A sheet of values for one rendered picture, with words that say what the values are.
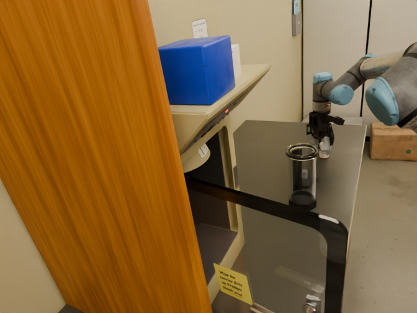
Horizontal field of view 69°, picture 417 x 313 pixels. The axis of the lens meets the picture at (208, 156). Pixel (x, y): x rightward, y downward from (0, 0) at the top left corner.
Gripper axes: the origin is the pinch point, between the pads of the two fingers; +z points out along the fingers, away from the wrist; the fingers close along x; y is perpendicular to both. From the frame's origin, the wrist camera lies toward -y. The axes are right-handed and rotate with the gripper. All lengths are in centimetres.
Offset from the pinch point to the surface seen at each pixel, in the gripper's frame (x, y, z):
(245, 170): -12.3, 34.8, 3.7
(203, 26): 33, 65, -63
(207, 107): 54, 75, -54
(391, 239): -9, -72, 98
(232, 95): 50, 69, -53
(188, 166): 37, 75, -35
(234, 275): 59, 77, -22
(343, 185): 21.9, 10.4, 3.6
